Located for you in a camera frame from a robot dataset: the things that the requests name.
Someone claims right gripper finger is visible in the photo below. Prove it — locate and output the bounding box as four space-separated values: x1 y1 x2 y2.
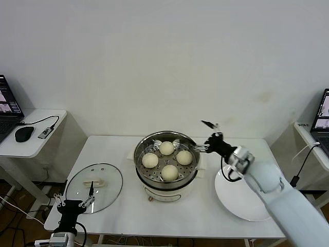
200 119 223 137
191 143 210 153

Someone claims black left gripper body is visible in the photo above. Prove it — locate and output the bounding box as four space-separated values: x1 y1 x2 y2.
56 199 87 227

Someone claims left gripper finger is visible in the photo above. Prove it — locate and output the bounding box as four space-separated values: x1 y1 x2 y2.
79 181 96 208
53 193 65 209

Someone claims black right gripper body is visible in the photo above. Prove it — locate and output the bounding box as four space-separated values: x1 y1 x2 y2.
205 133 237 158

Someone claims white steamed baozi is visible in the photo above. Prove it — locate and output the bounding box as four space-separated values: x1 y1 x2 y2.
176 150 193 166
159 140 175 156
161 164 179 181
142 153 159 169

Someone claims round glass lid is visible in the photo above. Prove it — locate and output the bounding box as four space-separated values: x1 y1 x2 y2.
65 162 123 214

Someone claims stainless steel steamer basket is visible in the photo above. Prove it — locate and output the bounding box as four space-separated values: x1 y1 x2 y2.
134 131 208 182

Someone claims round white plate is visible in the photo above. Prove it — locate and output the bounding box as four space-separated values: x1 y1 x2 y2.
214 164 273 222

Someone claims cream electric cooker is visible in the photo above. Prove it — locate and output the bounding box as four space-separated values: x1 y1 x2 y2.
127 148 208 204

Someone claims white side table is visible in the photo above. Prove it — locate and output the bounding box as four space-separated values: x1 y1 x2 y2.
269 120 329 230
0 108 88 206

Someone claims small grey usb hub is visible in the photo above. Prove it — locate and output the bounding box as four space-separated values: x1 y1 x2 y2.
38 126 56 139

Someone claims black computer mouse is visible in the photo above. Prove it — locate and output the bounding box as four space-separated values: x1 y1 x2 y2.
14 126 35 142

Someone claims black power adapter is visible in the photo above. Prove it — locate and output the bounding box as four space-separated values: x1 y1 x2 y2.
289 144 322 189

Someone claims dark open laptop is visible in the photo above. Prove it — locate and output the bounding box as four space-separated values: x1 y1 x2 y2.
310 89 329 156

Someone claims black open laptop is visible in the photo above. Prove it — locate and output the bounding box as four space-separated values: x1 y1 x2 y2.
0 74 26 145

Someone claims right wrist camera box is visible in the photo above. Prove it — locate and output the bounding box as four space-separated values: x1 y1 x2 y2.
239 151 256 172

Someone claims black usb cable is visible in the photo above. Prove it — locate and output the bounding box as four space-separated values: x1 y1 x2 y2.
15 114 61 129

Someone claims white laptop cable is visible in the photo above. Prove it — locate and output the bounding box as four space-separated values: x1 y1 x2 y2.
292 142 322 165

